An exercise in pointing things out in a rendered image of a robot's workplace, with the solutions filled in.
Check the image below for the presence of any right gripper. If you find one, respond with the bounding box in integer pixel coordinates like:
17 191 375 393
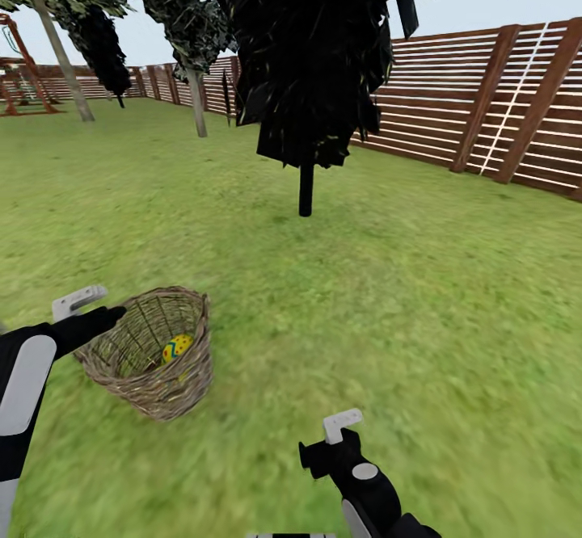
298 431 361 479

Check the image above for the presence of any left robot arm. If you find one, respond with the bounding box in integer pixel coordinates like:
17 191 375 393
0 284 127 538

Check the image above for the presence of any wicker basket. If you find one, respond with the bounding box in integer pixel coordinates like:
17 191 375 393
71 286 215 422

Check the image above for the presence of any easter egg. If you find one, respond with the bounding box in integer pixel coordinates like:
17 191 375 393
162 334 193 364

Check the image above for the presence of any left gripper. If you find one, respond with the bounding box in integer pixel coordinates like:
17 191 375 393
62 306 127 349

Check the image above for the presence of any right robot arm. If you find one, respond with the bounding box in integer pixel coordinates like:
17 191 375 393
298 408 441 538

